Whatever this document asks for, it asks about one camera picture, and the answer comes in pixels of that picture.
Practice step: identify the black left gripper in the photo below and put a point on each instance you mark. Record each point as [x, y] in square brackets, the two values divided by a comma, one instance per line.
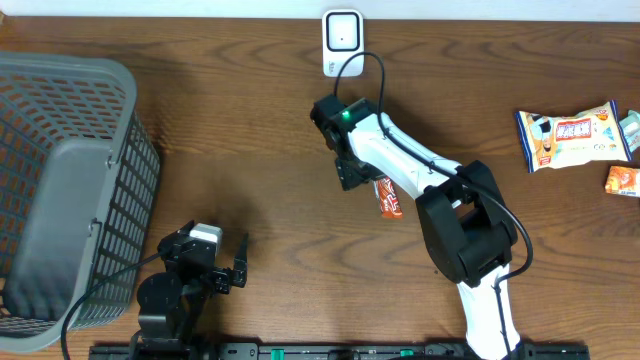
[222, 279]

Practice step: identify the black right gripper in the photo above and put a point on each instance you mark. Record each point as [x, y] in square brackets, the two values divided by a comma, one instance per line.
[348, 179]

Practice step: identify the brown chocolate bar wrapper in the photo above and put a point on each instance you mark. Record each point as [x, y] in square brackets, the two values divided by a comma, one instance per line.
[387, 199]

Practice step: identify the grey plastic shopping basket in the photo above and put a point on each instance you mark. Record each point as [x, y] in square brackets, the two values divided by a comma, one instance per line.
[79, 176]

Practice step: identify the yellow snack bag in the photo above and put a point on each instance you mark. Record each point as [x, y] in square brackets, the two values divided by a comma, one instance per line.
[563, 141]

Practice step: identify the orange tissue pack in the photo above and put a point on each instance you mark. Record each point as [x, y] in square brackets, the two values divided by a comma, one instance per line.
[622, 181]

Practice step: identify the green wet wipes pack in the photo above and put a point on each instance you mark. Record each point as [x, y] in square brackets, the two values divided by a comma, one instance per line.
[631, 128]

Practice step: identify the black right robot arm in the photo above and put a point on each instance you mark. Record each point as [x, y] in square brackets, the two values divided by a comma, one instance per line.
[467, 229]

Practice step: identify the white barcode scanner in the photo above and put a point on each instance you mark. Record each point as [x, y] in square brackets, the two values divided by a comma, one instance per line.
[342, 37]

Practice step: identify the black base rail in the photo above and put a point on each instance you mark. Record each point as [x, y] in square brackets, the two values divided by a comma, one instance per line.
[253, 351]

